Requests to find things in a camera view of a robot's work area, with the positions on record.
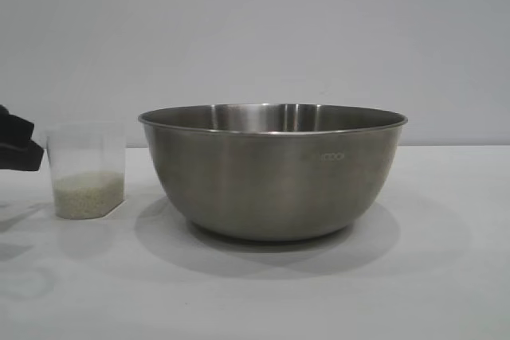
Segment stainless steel mixing bowl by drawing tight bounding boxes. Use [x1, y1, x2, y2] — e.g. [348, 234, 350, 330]
[137, 103, 410, 242]

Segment clear plastic measuring cup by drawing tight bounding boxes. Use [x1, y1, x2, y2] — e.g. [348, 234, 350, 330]
[44, 120, 128, 221]

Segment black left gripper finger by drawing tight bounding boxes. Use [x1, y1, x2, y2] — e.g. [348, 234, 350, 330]
[0, 104, 36, 146]
[0, 139, 45, 174]

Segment white rice grains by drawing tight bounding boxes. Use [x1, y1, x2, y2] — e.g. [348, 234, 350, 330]
[53, 171, 124, 221]

